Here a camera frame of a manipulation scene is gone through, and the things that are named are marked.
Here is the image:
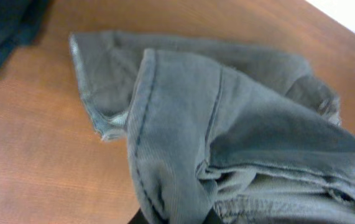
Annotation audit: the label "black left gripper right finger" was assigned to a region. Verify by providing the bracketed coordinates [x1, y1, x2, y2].
[202, 208, 224, 224]

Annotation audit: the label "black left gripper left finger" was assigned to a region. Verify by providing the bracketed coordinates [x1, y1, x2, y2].
[128, 209, 149, 224]

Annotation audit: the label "grey shorts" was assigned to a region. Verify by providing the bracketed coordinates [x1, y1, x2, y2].
[70, 30, 355, 223]

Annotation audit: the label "folded black garment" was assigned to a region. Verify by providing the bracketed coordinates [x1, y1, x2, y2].
[0, 0, 50, 68]

